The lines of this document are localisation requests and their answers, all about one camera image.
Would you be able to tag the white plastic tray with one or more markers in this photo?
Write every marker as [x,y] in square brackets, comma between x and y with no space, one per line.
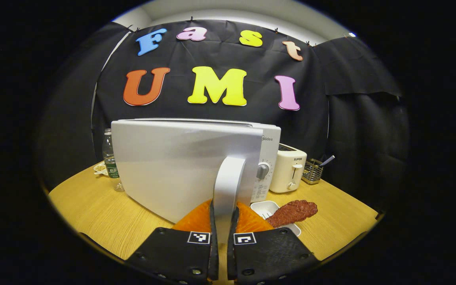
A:
[261,206]

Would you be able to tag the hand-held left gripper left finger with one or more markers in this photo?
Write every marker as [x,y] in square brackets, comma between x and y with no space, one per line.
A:
[172,253]

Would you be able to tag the thin pen in basket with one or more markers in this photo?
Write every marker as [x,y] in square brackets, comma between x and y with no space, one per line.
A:
[327,160]

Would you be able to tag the black backdrop cloth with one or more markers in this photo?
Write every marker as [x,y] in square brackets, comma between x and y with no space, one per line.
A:
[220,51]

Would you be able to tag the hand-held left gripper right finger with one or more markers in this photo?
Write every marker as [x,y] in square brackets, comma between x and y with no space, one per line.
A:
[271,253]

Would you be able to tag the brown meat slice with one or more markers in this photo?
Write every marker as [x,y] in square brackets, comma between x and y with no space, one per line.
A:
[291,211]

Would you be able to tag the small plate of nuts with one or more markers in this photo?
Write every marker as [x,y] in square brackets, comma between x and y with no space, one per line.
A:
[100,168]

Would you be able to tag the clear plastic water bottle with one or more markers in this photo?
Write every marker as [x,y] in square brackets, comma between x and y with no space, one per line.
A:
[111,162]

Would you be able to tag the cream white toaster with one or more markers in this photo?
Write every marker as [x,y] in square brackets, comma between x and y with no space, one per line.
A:
[285,170]

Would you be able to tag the white microwave oven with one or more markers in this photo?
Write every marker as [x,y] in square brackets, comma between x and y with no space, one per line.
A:
[172,166]

